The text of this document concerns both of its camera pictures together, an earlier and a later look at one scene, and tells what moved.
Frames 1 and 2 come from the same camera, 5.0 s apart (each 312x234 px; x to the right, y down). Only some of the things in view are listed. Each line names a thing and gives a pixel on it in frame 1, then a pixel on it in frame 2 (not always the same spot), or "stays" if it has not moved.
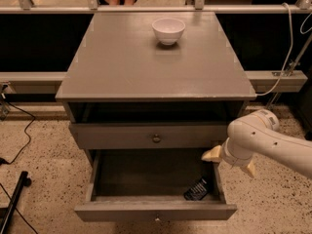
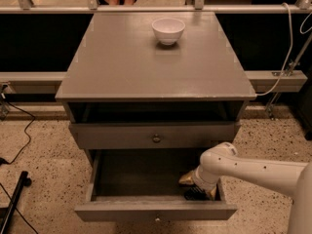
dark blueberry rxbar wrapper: x=198 y=191 stays
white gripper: x=231 y=156 → x=202 y=181
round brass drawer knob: x=156 y=138 stays
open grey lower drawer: x=156 y=185 stays
